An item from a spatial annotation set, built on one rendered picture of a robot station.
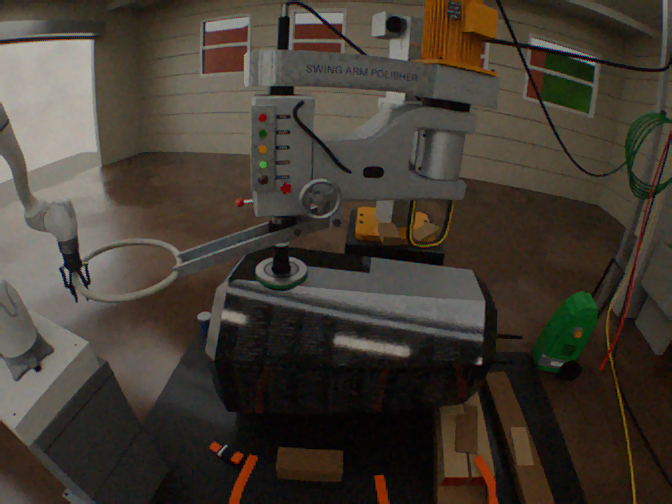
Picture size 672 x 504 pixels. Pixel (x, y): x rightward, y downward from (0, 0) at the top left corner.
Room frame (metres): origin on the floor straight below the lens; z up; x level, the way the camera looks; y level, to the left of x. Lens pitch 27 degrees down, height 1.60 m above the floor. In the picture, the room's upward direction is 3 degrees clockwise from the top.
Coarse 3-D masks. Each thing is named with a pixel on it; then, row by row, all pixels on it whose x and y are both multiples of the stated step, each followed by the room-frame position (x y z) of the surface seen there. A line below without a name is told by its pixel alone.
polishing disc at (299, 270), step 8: (264, 264) 1.24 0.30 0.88; (272, 264) 1.25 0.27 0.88; (296, 264) 1.26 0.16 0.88; (304, 264) 1.26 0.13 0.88; (256, 272) 1.17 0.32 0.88; (264, 272) 1.18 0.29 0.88; (272, 272) 1.18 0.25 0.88; (288, 272) 1.19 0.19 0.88; (296, 272) 1.19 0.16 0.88; (304, 272) 1.20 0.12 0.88; (264, 280) 1.12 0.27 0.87; (272, 280) 1.12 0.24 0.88; (280, 280) 1.13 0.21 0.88; (288, 280) 1.13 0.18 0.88; (296, 280) 1.14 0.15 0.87
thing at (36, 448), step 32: (96, 384) 0.56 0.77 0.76; (64, 416) 0.40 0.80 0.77; (96, 416) 0.50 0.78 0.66; (128, 416) 0.62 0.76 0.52; (32, 448) 0.30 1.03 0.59; (64, 448) 0.32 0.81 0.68; (96, 448) 0.42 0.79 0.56; (128, 448) 0.53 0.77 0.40; (64, 480) 0.29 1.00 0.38; (96, 480) 0.33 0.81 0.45; (128, 480) 0.44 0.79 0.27; (160, 480) 0.57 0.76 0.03
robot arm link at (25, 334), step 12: (0, 288) 0.49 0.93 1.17; (12, 288) 0.53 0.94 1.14; (0, 300) 0.46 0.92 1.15; (12, 300) 0.50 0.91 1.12; (0, 312) 0.44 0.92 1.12; (12, 312) 0.48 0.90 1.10; (24, 312) 0.52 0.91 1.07; (0, 324) 0.43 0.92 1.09; (12, 324) 0.46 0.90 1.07; (24, 324) 0.50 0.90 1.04; (0, 336) 0.41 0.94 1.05; (12, 336) 0.44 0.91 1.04; (24, 336) 0.48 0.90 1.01; (36, 336) 0.53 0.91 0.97; (0, 348) 0.41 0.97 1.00; (12, 348) 0.43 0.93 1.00; (24, 348) 0.46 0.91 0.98
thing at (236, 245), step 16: (304, 224) 1.18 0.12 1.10; (320, 224) 1.20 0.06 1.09; (336, 224) 1.18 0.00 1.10; (224, 240) 1.20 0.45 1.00; (240, 240) 1.22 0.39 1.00; (256, 240) 1.13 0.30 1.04; (272, 240) 1.15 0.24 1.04; (288, 240) 1.16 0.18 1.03; (192, 256) 1.16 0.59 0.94; (208, 256) 1.08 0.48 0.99; (224, 256) 1.09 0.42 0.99; (240, 256) 1.11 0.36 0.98; (192, 272) 1.05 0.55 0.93
